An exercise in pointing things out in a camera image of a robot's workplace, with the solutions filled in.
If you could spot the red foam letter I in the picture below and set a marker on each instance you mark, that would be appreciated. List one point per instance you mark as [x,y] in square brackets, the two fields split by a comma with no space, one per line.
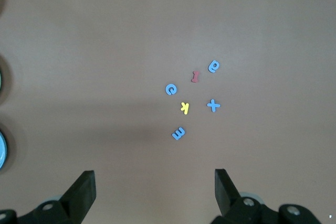
[195,77]

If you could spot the blue foam letter c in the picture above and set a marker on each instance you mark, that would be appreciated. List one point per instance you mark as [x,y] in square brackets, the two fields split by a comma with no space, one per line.
[167,89]

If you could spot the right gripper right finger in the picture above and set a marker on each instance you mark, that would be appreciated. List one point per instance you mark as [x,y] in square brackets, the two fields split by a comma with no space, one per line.
[225,195]

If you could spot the pale green round plate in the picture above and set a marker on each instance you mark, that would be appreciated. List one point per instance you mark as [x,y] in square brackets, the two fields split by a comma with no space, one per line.
[0,82]

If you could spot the blue foam plus sign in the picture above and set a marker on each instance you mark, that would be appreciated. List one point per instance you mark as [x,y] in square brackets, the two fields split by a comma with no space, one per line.
[213,105]

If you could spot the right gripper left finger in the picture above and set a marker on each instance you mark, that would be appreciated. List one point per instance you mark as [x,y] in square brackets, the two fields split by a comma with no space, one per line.
[78,197]

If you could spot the yellow foam letter k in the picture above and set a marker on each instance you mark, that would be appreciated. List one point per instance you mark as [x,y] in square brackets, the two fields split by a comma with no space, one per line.
[186,108]

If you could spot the blue foam letter a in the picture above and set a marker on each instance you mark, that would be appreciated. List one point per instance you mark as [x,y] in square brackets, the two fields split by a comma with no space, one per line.
[210,68]

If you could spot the blue round plate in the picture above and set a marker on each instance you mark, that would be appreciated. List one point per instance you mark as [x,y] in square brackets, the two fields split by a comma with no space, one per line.
[2,150]

